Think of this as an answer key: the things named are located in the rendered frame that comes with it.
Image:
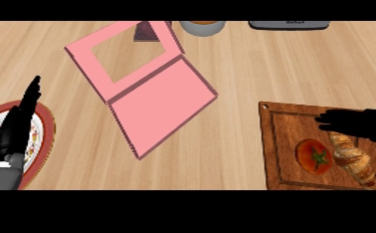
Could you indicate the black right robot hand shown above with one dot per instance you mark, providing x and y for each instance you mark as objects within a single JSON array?
[{"x": 349, "y": 126}]

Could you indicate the red tomato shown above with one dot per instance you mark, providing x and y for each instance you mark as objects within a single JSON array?
[{"x": 312, "y": 156}]

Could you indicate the dark grey flat appliance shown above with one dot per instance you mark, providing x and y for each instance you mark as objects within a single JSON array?
[{"x": 287, "y": 25}]

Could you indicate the dark purple wedge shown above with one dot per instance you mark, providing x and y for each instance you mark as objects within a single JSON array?
[{"x": 144, "y": 33}]

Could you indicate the golden brown croissant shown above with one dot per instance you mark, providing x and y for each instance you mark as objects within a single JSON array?
[{"x": 352, "y": 159}]

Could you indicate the red-rimmed patterned plate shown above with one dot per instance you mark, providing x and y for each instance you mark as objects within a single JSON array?
[{"x": 41, "y": 144}]

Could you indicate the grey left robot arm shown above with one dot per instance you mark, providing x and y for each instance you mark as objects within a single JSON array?
[{"x": 8, "y": 174}]

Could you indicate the pink cardboard box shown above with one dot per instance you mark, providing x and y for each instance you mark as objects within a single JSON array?
[{"x": 141, "y": 87}]

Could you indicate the grey bowl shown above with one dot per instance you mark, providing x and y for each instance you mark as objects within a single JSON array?
[{"x": 202, "y": 28}]

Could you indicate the brown wooden cutting board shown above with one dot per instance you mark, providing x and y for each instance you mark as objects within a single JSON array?
[{"x": 293, "y": 144}]

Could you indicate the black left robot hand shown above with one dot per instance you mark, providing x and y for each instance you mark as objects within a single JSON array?
[{"x": 23, "y": 117}]

